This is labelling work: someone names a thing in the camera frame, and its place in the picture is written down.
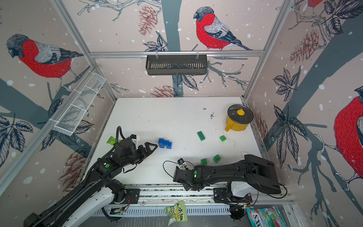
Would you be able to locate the long blue lego brick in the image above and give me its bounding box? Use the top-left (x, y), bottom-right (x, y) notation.
top-left (158, 138), bottom-right (172, 149)

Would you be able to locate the white wire mesh basket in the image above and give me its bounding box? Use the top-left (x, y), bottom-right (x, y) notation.
top-left (53, 73), bottom-right (106, 136)

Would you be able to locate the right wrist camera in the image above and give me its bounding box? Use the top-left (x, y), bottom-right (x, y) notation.
top-left (177, 158), bottom-right (185, 168)

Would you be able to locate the small green lego brick right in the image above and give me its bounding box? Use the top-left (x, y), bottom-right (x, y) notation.
top-left (220, 135), bottom-right (226, 142)

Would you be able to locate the green lego brick lower right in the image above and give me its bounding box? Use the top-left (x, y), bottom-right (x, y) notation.
top-left (213, 155), bottom-right (221, 163)

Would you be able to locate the black wire shelf basket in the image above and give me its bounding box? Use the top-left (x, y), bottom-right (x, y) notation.
top-left (146, 54), bottom-right (208, 76)

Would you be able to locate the green snack packet on table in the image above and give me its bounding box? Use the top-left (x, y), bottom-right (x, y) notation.
top-left (107, 136), bottom-right (116, 146)

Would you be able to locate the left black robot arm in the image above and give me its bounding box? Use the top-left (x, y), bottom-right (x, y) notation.
top-left (23, 139), bottom-right (158, 227)

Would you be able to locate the colourful wipes pack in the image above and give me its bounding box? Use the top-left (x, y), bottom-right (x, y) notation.
top-left (246, 206), bottom-right (287, 227)

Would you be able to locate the yellow pot with glass lid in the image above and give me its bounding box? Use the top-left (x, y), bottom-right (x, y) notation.
top-left (225, 104), bottom-right (254, 131)

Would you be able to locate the green lego brick lower left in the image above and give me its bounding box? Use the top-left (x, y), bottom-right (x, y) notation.
top-left (200, 159), bottom-right (208, 166)

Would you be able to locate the green snack bag front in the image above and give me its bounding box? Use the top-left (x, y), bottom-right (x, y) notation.
top-left (165, 201), bottom-right (188, 226)

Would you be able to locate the long green lego brick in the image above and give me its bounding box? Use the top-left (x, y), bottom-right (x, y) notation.
top-left (197, 131), bottom-right (206, 141)

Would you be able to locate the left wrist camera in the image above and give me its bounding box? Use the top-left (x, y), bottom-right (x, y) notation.
top-left (127, 134), bottom-right (140, 147)

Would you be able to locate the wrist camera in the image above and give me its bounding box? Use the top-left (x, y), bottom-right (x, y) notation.
top-left (127, 134), bottom-right (140, 147)
top-left (177, 158), bottom-right (185, 168)

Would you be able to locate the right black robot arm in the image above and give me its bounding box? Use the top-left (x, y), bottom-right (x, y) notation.
top-left (173, 154), bottom-right (281, 195)

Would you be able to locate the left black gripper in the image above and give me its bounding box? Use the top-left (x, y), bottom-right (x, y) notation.
top-left (121, 141), bottom-right (158, 167)

